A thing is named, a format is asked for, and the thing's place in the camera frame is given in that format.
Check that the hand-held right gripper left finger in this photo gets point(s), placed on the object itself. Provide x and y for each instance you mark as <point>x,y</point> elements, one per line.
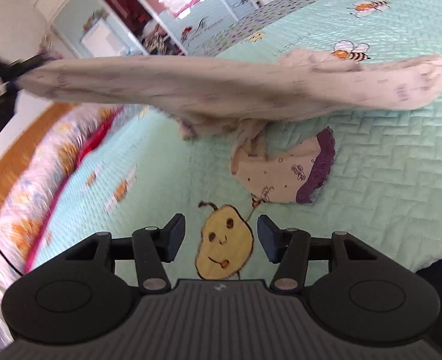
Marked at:
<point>176,240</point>

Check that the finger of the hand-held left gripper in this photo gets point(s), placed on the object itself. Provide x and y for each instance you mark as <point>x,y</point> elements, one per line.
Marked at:
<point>33,62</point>

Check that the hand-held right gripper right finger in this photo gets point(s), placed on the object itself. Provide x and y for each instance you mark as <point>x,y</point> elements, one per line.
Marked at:
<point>267,240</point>

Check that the cream printed shirt purple lace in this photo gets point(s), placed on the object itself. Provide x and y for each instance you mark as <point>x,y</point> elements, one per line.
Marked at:
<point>206,82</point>

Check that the dark red hanging clothes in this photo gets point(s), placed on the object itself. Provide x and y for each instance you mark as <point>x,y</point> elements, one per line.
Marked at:
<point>125,2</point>

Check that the pile of clothes in wardrobe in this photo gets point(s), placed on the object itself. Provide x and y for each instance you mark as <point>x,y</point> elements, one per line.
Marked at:
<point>161,41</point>

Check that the wooden headboard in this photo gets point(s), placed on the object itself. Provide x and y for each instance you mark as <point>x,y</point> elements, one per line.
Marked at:
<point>15,165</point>

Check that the blue bordered chart poster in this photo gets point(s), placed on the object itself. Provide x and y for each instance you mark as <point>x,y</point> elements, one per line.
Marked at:
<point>103,39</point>

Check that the red blanket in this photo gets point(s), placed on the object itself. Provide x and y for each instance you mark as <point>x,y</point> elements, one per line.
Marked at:
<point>71,165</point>

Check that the pink floral rolled duvet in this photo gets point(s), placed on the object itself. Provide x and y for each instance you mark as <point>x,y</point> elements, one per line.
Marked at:
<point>26,202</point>

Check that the green bee-print quilt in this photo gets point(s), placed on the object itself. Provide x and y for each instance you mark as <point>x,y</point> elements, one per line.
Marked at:
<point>385,157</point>

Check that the light blue sliding-door wardrobe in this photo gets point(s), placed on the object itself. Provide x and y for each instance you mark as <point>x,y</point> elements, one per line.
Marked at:
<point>213,7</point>

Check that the purple heart-print bedsheet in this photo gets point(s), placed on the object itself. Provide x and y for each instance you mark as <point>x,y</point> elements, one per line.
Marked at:
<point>243,26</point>

